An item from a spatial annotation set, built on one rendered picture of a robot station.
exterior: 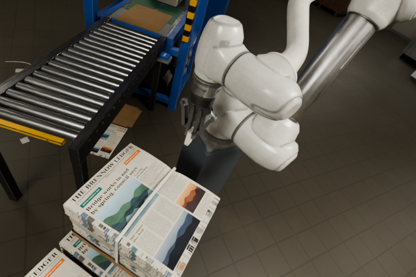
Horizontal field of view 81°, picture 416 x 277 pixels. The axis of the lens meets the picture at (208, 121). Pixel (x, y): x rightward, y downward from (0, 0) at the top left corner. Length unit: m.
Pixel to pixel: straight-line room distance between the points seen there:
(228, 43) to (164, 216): 0.52
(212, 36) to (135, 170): 0.50
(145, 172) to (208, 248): 1.19
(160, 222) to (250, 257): 1.33
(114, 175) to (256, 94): 0.53
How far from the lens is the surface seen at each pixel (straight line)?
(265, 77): 0.53
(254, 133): 0.89
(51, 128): 1.36
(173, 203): 0.80
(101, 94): 1.53
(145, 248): 0.75
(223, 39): 0.57
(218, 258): 1.94
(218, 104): 0.92
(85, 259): 0.99
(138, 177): 0.84
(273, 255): 2.12
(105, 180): 0.84
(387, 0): 0.91
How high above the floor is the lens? 1.77
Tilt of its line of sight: 42 degrees down
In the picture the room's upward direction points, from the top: 20 degrees clockwise
